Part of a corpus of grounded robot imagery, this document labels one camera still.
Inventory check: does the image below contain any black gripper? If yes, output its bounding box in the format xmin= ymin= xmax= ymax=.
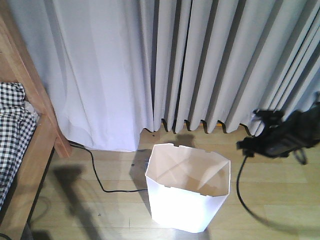
xmin=236 ymin=133 xmax=288 ymax=158

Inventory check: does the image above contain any white paper trash bin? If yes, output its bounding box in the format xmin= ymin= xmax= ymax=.
xmin=145 ymin=143 xmax=231 ymax=233

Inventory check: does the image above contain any light grey curtain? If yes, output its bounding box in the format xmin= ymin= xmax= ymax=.
xmin=8 ymin=0 xmax=320 ymax=151

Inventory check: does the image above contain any black white checkered bedding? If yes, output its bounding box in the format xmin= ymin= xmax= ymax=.
xmin=0 ymin=82 xmax=37 ymax=206

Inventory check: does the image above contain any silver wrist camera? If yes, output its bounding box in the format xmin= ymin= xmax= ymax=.
xmin=253 ymin=109 xmax=284 ymax=123

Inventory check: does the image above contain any black camera cable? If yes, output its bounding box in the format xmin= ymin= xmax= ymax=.
xmin=234 ymin=147 xmax=308 ymax=226

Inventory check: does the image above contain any black floor power cord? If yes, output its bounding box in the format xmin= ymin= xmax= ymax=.
xmin=68 ymin=139 xmax=148 ymax=193

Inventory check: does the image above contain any wooden bed frame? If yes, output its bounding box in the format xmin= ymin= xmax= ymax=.
xmin=0 ymin=0 xmax=72 ymax=240

